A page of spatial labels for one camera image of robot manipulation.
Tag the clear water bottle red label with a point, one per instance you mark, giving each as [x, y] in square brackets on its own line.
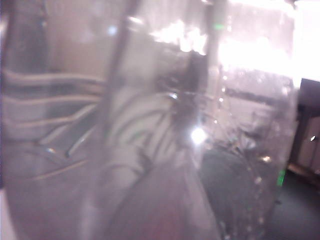
[155, 130]

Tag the dark framed background cabinet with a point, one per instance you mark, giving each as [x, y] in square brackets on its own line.
[308, 140]

